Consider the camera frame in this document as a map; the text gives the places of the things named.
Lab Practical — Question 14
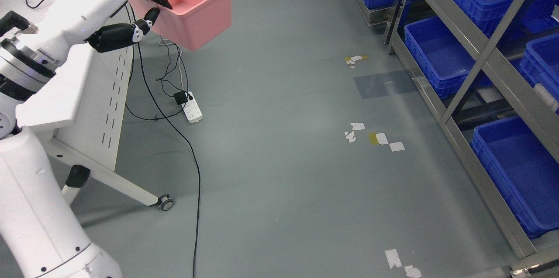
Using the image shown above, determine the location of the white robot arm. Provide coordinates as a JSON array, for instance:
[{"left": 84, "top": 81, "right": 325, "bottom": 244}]
[{"left": 1, "top": 11, "right": 122, "bottom": 278}]

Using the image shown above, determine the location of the steel shelf rack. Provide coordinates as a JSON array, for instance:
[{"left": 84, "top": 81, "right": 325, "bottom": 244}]
[{"left": 356, "top": 0, "right": 559, "bottom": 278}]

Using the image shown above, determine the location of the white power strip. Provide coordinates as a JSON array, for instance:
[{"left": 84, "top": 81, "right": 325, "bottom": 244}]
[{"left": 173, "top": 90, "right": 204, "bottom": 123}]

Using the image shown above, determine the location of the blue shelf bin lower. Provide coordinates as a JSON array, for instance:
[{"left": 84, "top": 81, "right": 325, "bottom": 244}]
[{"left": 404, "top": 16, "right": 475, "bottom": 99}]

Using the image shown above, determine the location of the pink plastic storage box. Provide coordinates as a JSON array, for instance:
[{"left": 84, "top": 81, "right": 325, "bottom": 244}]
[{"left": 151, "top": 0, "right": 232, "bottom": 51}]

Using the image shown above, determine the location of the black floor cable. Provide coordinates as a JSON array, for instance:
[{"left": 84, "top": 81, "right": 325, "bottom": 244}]
[{"left": 124, "top": 3, "right": 202, "bottom": 278}]

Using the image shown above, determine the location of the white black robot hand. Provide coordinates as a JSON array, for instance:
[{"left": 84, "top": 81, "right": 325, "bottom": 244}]
[{"left": 13, "top": 0, "right": 173, "bottom": 67}]

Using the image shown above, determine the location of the white desk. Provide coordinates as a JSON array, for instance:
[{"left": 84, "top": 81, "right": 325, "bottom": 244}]
[{"left": 0, "top": 0, "right": 174, "bottom": 212}]

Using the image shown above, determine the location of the blue shelf bin bottom right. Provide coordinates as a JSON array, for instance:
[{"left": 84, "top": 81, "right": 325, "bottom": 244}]
[{"left": 471, "top": 116, "right": 559, "bottom": 239}]

